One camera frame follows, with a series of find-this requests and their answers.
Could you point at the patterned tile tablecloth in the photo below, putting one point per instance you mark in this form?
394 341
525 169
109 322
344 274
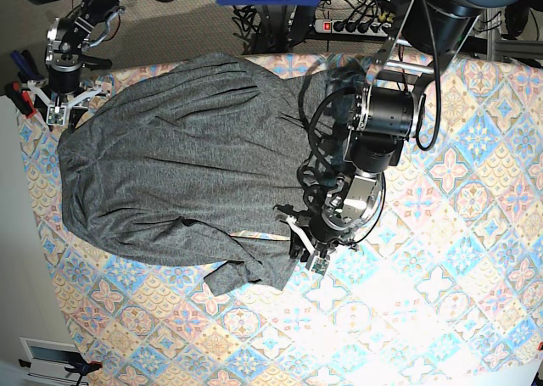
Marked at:
448 285

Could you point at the grey t-shirt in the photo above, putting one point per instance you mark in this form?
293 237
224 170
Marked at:
195 166

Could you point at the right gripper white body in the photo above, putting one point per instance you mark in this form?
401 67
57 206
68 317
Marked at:
61 109

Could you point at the blue handled clamp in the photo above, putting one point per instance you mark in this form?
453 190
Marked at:
26 64

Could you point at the white power strip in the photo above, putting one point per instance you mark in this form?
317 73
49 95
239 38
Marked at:
352 27

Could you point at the blue black bottom clamp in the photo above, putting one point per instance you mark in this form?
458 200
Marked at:
83 369

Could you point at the white floor vent box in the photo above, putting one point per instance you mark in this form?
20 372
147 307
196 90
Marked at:
46 361

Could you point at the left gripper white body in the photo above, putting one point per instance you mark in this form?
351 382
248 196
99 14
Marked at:
321 232

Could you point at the aluminium frame post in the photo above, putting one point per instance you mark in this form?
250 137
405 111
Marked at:
492 31

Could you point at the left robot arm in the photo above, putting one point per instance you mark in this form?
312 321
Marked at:
388 109

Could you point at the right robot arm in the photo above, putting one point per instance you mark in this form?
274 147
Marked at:
69 38

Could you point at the red black table clamp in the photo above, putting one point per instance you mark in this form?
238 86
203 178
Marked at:
20 98

